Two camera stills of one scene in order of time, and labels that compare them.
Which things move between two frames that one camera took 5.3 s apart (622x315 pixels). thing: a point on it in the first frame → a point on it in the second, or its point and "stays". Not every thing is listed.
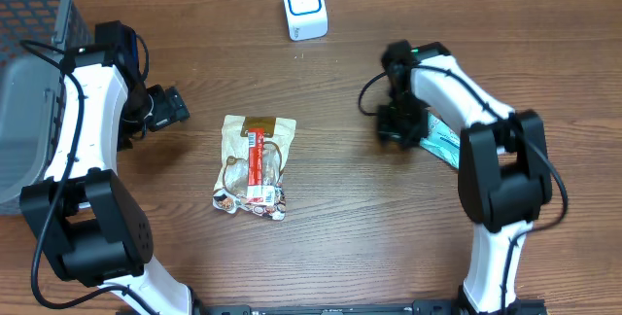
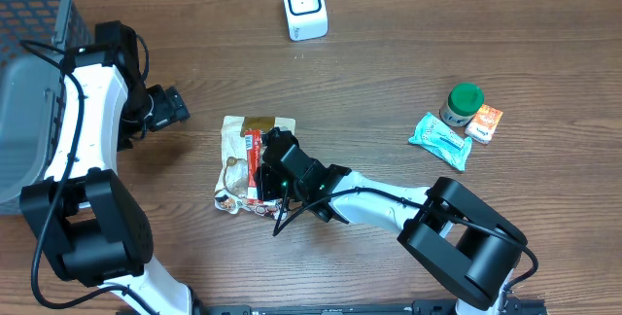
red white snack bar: x=258 y=192 stays
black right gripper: x=397 y=128 → x=264 y=182
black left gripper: x=170 y=108 stays
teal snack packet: x=441 y=141 stays
